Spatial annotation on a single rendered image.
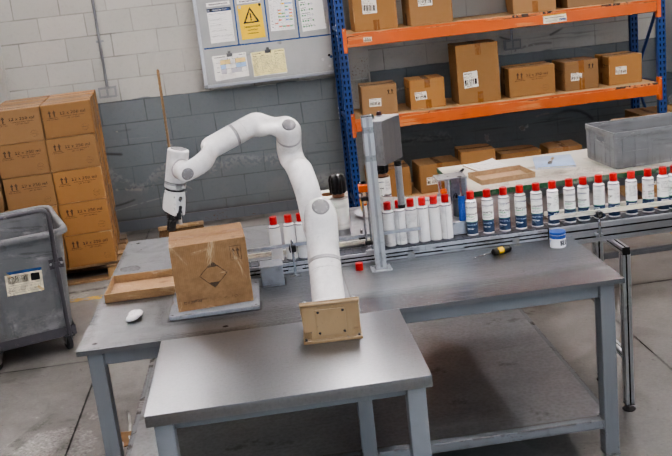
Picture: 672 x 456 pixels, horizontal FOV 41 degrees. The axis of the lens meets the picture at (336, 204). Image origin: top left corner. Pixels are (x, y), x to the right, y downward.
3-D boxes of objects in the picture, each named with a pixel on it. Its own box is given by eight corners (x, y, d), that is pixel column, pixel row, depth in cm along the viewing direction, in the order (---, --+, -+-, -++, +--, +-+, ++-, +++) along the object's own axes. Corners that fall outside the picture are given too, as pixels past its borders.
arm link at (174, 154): (190, 184, 350) (181, 177, 358) (193, 151, 347) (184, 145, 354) (170, 184, 346) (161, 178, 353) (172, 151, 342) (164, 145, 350)
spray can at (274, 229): (283, 258, 402) (278, 214, 397) (284, 261, 397) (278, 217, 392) (272, 259, 402) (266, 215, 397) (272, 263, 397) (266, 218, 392)
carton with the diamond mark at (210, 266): (248, 282, 384) (240, 221, 378) (254, 300, 361) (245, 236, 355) (178, 293, 380) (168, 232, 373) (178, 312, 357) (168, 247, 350)
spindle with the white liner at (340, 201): (350, 231, 434) (344, 170, 427) (353, 235, 425) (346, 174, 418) (332, 233, 433) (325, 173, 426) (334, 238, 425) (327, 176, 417)
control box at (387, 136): (403, 157, 390) (399, 113, 385) (385, 166, 376) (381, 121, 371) (382, 157, 395) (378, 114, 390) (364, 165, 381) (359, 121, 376)
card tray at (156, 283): (180, 275, 411) (179, 267, 410) (175, 294, 386) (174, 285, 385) (114, 284, 409) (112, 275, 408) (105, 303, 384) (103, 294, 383)
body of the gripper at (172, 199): (190, 189, 352) (187, 216, 355) (176, 181, 359) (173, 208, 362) (173, 190, 347) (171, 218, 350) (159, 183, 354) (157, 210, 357)
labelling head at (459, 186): (465, 225, 421) (461, 172, 415) (472, 232, 408) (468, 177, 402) (436, 229, 420) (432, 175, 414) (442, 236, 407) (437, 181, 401)
